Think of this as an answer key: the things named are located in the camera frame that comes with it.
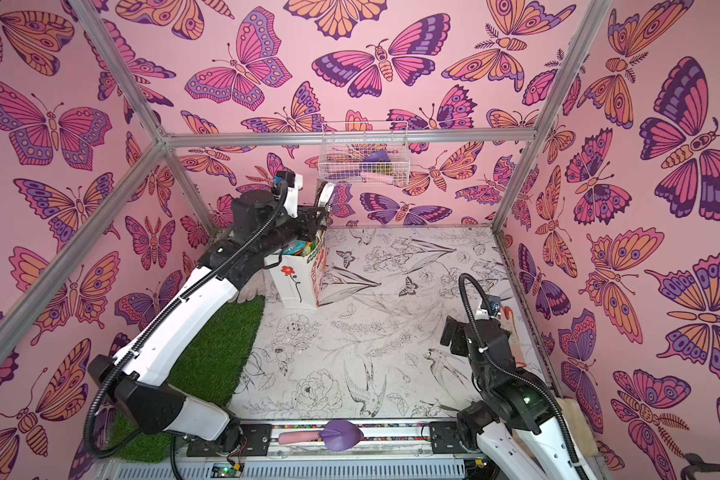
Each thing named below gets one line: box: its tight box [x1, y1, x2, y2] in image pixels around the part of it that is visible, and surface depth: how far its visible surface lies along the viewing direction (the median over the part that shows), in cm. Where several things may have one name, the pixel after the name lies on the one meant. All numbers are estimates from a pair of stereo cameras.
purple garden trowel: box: [278, 420, 364, 452], surface depth 75 cm
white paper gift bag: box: [264, 228, 327, 310], surface depth 91 cm
